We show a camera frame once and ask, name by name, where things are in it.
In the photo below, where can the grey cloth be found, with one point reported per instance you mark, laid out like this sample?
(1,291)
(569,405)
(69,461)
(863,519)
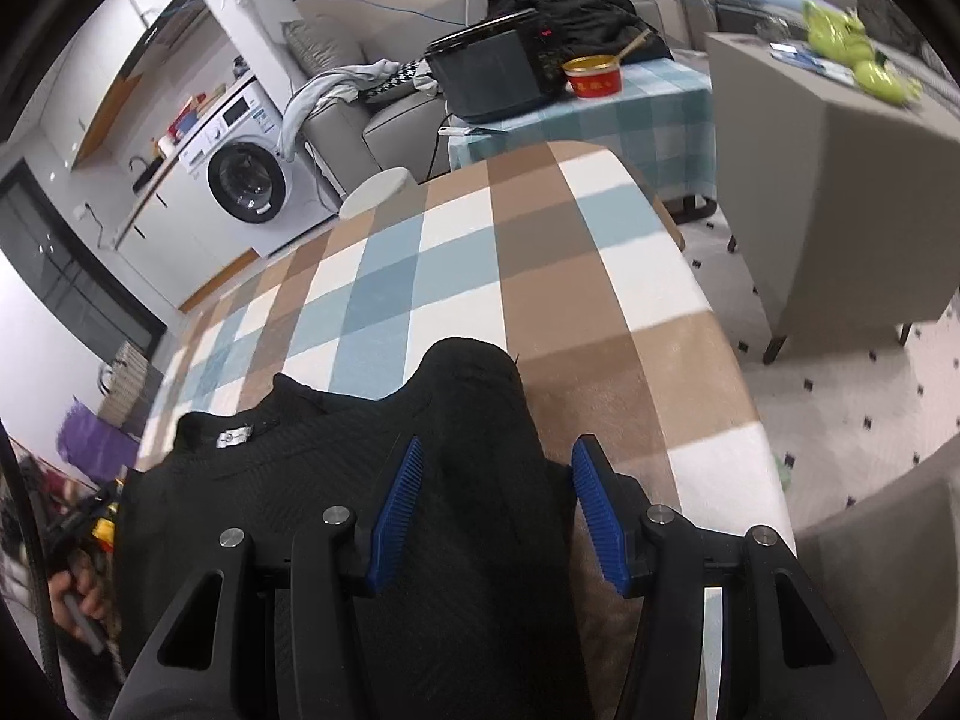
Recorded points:
(330,86)

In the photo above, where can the white kitchen base cabinets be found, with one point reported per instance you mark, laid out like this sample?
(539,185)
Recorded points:
(180,240)

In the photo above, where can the black faucet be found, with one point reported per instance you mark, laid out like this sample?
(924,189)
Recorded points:
(139,169)

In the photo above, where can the white wall cabinets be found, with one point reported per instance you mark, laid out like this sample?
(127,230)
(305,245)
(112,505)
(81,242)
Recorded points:
(112,67)

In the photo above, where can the green plush toy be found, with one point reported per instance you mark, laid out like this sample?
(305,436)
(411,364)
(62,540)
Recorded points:
(832,30)

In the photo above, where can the black knit sweater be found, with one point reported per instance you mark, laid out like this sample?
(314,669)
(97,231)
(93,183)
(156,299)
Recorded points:
(465,420)

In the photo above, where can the black jacket pile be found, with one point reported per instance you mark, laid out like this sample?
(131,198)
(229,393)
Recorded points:
(577,0)

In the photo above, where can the white round stool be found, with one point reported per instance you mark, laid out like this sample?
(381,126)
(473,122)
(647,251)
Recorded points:
(375,195)

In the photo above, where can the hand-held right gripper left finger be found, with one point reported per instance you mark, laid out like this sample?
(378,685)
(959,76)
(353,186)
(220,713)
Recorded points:
(394,517)

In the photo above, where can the wicker laundry basket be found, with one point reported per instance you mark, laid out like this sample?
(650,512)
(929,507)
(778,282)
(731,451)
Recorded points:
(131,390)

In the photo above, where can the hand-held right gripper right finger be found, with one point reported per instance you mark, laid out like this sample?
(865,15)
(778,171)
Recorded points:
(600,517)

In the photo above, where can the dark glass door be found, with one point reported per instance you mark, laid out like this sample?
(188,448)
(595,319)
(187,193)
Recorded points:
(67,277)

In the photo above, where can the person's left hand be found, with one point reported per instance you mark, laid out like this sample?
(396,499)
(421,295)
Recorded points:
(88,600)

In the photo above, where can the teal checked side table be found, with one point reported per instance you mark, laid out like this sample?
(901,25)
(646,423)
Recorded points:
(645,127)

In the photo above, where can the grey cabinet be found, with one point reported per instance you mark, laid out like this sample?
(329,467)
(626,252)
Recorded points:
(885,577)
(825,202)

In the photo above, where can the grey sofa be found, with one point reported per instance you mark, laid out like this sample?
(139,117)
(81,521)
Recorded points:
(337,135)

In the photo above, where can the red bowl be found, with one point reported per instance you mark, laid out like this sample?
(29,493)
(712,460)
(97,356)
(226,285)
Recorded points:
(592,82)

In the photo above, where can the wooden spoon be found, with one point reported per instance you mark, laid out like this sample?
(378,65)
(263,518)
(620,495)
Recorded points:
(634,45)

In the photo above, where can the purple bag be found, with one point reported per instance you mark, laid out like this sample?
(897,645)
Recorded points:
(97,442)

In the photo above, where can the brown blue checked blanket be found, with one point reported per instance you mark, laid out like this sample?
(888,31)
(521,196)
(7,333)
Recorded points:
(540,240)

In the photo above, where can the houndstooth cushion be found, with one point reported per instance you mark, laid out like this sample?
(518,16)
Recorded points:
(394,82)

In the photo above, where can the black rice cooker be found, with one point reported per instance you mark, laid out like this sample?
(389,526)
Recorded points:
(491,75)

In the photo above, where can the grey pillow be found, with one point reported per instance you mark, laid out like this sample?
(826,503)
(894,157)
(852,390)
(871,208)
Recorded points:
(322,45)

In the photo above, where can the range hood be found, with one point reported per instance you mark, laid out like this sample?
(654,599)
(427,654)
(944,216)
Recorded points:
(176,22)

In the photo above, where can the white washing machine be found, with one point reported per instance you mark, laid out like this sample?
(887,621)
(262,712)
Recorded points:
(247,180)

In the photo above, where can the person's left forearm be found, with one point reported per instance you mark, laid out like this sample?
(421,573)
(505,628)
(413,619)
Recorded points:
(79,682)

